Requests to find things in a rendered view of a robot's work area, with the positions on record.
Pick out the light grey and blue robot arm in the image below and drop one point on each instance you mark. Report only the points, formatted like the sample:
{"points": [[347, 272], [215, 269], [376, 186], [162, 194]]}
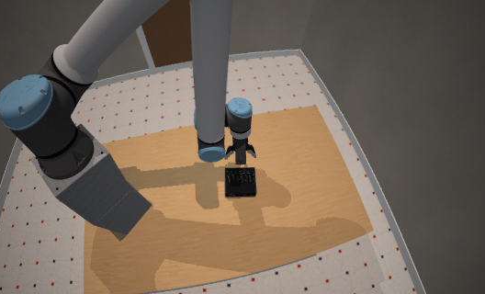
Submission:
{"points": [[38, 110]]}

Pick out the black lighting desk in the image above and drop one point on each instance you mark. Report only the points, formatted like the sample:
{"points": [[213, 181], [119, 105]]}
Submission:
{"points": [[240, 182]]}

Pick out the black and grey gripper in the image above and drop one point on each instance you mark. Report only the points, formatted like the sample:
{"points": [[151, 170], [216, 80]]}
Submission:
{"points": [[231, 149]]}

